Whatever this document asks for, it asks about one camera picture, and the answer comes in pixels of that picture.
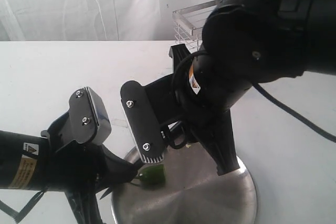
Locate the green vegetable piece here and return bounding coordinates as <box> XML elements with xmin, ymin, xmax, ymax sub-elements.
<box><xmin>126</xmin><ymin>164</ymin><xmax>166</xmax><ymax>189</ymax></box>

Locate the white backdrop curtain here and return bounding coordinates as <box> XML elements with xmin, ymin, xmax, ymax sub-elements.
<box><xmin>1</xmin><ymin>0</ymin><xmax>212</xmax><ymax>41</ymax></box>

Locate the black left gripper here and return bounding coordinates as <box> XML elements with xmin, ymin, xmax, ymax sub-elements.
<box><xmin>41</xmin><ymin>113</ymin><xmax>138</xmax><ymax>223</ymax></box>

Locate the wire metal utensil rack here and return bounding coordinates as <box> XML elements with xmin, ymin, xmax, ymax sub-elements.
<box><xmin>172</xmin><ymin>0</ymin><xmax>221</xmax><ymax>52</ymax></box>

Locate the clear tape piece upper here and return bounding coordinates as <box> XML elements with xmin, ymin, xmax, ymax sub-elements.
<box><xmin>110</xmin><ymin>119</ymin><xmax>129</xmax><ymax>128</ymax></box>

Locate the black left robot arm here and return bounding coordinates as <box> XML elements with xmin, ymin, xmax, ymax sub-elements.
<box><xmin>1</xmin><ymin>112</ymin><xmax>138</xmax><ymax>223</ymax></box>

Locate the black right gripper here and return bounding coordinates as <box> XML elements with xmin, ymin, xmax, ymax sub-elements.
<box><xmin>145</xmin><ymin>45</ymin><xmax>241</xmax><ymax>176</ymax></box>

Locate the round steel plate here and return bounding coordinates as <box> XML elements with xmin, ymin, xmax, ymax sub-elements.
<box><xmin>111</xmin><ymin>143</ymin><xmax>257</xmax><ymax>223</ymax></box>

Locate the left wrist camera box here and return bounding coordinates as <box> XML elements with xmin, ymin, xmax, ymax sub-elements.
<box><xmin>68</xmin><ymin>87</ymin><xmax>111</xmax><ymax>146</ymax></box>

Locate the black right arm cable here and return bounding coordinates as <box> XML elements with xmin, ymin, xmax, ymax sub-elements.
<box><xmin>251</xmin><ymin>82</ymin><xmax>336</xmax><ymax>143</ymax></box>

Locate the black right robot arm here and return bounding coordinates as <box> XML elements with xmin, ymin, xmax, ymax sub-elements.
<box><xmin>146</xmin><ymin>0</ymin><xmax>335</xmax><ymax>175</ymax></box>

